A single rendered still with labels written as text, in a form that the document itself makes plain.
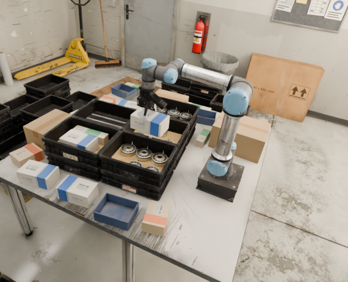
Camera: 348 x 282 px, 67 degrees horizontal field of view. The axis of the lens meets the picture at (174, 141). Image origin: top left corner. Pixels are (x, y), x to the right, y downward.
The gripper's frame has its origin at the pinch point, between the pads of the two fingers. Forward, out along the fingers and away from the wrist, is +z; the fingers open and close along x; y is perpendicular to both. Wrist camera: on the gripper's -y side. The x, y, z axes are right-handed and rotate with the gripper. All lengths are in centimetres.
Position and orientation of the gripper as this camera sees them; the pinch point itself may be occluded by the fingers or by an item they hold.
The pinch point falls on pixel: (150, 119)
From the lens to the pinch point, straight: 159.4
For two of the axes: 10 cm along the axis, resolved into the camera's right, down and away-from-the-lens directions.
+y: -9.1, -3.0, 2.8
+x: -4.0, 5.0, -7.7
